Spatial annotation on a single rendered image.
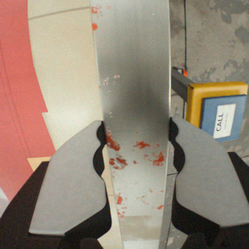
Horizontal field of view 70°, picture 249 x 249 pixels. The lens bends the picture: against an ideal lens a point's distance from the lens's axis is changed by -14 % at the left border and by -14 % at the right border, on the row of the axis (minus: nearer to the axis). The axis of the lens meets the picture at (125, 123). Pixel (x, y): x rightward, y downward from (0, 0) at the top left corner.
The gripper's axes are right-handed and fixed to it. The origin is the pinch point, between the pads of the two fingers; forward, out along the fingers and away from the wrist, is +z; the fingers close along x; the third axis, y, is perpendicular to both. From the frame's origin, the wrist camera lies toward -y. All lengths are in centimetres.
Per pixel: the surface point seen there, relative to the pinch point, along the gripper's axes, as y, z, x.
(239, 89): 6.7, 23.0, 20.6
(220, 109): 9.6, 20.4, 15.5
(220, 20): -6, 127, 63
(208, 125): 12.5, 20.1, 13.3
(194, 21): -4, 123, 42
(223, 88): 6.2, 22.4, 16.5
